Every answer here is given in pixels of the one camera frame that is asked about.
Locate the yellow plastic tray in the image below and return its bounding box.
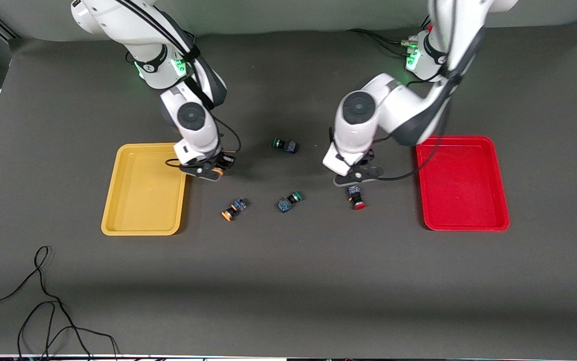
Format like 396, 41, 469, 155
101, 142, 189, 236

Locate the red plastic tray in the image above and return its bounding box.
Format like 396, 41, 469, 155
415, 135, 511, 232

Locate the dark grey table mat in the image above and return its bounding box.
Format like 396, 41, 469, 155
0, 18, 577, 359

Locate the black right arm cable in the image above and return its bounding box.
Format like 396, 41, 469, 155
115, 0, 242, 169

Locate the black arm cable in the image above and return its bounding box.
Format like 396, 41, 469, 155
115, 0, 242, 169
373, 0, 487, 182

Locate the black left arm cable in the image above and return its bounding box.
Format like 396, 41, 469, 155
373, 0, 487, 182

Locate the red push button switch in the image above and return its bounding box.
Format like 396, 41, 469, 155
347, 185, 367, 211

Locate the green push button switch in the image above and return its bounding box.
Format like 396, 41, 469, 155
271, 137, 298, 154
276, 191, 304, 214

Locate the black left base cable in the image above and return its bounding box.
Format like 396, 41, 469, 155
346, 10, 437, 57

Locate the thin black loose cable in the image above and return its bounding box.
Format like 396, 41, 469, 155
0, 245, 121, 361

